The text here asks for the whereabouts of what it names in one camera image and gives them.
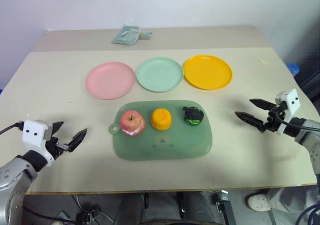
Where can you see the yellow plate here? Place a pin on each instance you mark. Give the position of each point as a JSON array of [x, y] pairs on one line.
[[207, 72]]

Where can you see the small black box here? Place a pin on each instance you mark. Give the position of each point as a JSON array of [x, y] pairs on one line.
[[85, 218]]

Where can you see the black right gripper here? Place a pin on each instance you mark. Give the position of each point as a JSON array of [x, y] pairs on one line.
[[272, 123]]

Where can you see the mint green plate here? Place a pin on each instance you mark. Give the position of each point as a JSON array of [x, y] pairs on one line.
[[159, 74]]

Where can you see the white sneaker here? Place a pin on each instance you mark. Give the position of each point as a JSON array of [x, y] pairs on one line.
[[258, 202]]

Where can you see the small pale yellow scrap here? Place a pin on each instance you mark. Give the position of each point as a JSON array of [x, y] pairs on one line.
[[264, 61]]

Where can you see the orange fruit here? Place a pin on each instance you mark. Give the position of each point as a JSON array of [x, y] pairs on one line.
[[161, 119]]

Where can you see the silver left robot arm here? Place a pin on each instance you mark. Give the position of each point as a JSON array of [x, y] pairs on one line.
[[15, 175]]

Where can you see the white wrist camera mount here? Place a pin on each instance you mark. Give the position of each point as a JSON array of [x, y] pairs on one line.
[[291, 102], [33, 132]]

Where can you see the teal plastic bag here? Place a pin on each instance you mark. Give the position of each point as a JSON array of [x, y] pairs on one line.
[[125, 36]]

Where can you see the grey trouser leg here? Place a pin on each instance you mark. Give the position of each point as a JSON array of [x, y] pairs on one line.
[[290, 202]]

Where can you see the blue object beside table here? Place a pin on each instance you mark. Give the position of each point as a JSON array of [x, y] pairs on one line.
[[292, 68]]

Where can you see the pink plate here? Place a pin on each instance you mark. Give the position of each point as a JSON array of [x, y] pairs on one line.
[[110, 80]]

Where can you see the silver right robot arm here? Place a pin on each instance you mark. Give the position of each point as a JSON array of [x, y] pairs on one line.
[[307, 135]]

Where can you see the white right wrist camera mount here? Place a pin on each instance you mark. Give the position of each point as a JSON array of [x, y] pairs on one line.
[[291, 102]]

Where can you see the black textured case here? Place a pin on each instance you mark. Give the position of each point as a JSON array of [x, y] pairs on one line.
[[310, 70]]

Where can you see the dark rounded shape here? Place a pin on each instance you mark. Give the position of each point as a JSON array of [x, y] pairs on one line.
[[196, 206]]

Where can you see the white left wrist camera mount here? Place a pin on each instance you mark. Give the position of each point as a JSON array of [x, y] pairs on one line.
[[33, 132]]

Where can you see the red apple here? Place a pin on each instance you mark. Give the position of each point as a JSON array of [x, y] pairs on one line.
[[132, 122]]

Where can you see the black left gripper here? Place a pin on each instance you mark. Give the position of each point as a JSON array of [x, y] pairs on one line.
[[53, 146]]

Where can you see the translucent green cutting board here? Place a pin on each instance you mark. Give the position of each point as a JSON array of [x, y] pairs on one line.
[[162, 145]]

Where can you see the green and black toy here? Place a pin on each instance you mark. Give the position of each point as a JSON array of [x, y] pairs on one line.
[[193, 116]]

